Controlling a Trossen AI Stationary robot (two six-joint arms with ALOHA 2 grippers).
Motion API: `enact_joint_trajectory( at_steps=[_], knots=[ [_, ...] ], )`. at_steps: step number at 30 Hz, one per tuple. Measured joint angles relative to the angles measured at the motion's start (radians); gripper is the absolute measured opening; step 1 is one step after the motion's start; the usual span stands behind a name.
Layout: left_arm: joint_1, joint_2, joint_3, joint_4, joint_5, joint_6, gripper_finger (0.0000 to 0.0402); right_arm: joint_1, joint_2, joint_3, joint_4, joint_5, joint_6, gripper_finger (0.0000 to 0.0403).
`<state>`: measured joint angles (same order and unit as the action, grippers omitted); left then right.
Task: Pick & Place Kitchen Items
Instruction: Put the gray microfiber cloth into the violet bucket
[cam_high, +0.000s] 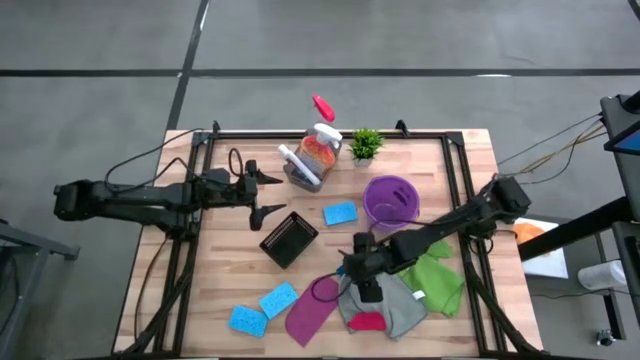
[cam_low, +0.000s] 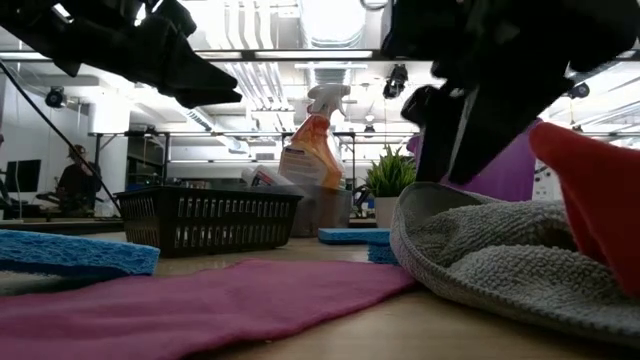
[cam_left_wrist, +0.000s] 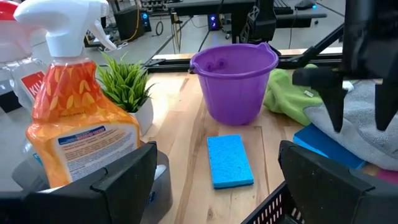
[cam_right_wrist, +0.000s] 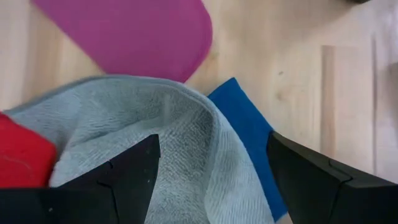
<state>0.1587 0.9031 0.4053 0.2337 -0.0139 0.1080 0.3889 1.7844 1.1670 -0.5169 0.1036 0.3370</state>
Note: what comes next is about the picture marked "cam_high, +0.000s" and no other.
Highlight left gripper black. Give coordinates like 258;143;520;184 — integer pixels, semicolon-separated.
230;159;288;232

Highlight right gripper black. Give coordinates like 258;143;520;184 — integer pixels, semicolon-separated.
342;244;401;304

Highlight red cloth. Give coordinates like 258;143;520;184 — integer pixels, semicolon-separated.
347;311;388;333

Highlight grey microfibre cloth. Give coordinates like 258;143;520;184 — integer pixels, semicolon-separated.
337;272;429;341

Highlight black plastic slotted basket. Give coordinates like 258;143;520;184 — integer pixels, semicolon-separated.
258;210;320;270

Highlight green cloth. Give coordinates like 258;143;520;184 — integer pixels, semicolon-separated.
398;238;466;319

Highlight magenta cloth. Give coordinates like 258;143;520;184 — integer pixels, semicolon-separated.
284;276;341;348

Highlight orange spray bottle white trigger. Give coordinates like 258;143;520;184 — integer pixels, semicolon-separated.
294;122;344;177

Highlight grey translucent caddy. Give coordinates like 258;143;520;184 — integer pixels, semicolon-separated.
282;133;345;194

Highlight purple plastic bucket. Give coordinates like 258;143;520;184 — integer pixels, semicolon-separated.
362;174;421;231

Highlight green plant white pot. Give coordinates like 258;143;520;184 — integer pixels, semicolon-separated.
348;127;385;168

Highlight orange object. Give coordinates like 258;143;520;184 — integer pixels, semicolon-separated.
513;222;547;246

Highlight white board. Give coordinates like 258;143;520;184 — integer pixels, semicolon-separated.
513;216;570;280

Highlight black beam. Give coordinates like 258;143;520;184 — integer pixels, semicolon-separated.
517;196;640;262

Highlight white paper roll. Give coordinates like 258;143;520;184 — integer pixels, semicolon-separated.
577;259;629;292

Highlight grey metal stand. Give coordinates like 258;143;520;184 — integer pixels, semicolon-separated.
0;217;81;357

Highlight tablet with blue screen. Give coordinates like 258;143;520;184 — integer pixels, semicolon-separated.
603;121;640;156

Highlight grey metal cart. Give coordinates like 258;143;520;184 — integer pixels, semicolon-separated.
597;89;640;341

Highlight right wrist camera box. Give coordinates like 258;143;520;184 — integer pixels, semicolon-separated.
353;231;377;254

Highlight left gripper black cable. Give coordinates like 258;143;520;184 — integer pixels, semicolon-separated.
228;147;247;180

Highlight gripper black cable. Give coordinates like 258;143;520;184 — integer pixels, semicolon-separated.
309;271;351;304
228;147;247;180

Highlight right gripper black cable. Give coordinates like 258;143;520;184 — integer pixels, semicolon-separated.
309;271;351;304

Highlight black aluminium table frame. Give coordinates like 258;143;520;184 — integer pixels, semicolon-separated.
119;119;546;357

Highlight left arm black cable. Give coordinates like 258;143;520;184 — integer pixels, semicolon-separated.
103;128;207;197

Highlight black cable along table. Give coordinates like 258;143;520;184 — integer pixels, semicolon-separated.
132;234;169;342

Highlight cable bundle to cart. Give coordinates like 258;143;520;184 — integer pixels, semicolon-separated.
497;112;609;187

